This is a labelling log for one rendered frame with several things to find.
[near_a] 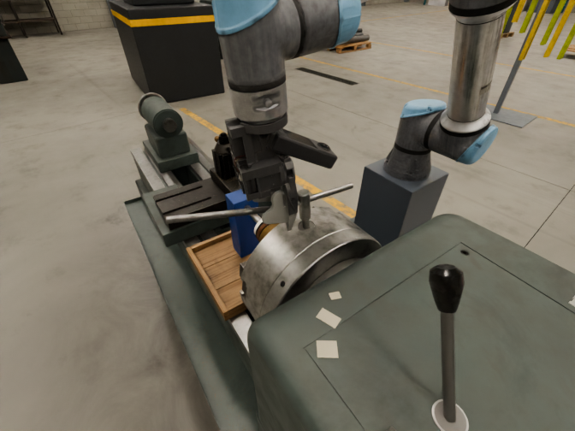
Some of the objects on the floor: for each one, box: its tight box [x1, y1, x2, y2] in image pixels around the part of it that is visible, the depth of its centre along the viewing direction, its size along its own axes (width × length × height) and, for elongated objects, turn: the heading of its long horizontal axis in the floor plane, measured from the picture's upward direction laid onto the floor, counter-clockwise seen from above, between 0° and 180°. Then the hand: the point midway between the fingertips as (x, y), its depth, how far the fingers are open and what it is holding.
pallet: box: [327, 41, 371, 54], centre depth 821 cm, size 124×86×14 cm
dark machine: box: [109, 0, 224, 103], centre depth 495 cm, size 181×122×195 cm
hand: (287, 215), depth 56 cm, fingers open, 4 cm apart
